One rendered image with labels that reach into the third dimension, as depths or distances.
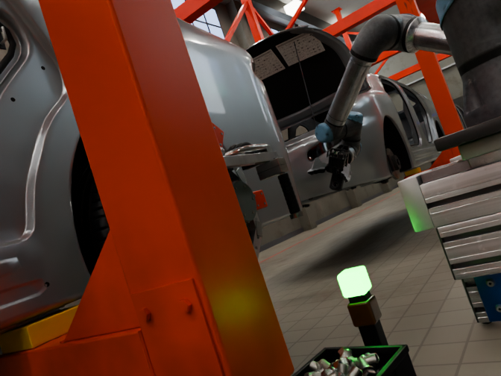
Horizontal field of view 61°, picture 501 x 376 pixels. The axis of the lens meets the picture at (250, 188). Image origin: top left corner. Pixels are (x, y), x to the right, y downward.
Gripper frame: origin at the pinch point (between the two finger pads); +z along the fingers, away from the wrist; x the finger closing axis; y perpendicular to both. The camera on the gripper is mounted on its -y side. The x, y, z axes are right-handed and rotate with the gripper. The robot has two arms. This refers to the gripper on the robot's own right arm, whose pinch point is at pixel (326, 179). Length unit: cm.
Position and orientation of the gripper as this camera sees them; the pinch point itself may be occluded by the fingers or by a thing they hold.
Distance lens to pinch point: 153.4
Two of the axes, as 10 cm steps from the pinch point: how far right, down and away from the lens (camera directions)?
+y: 0.3, -9.1, -4.1
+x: 8.9, 2.2, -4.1
